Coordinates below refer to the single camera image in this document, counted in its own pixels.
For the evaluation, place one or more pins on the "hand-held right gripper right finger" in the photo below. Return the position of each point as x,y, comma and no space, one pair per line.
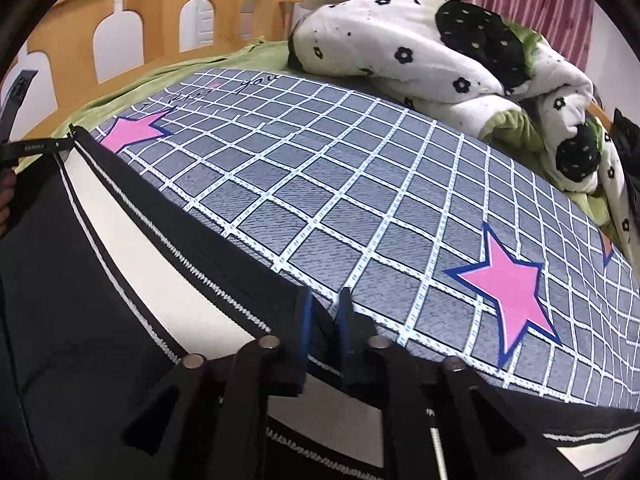
345,340

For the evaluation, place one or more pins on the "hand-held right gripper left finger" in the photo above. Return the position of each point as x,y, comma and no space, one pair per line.
303,340

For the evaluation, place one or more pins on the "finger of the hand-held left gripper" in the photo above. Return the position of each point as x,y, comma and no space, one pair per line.
22,147

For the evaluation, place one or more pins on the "black pants with white stripe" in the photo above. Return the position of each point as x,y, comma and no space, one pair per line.
75,310

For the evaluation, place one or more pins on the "grey grid blanket with stars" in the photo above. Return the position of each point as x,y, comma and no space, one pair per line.
325,185

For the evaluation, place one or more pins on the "white floral quilt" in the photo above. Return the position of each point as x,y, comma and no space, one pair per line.
400,35

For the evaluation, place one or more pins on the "black knitted garment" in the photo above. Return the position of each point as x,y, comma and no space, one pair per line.
627,145

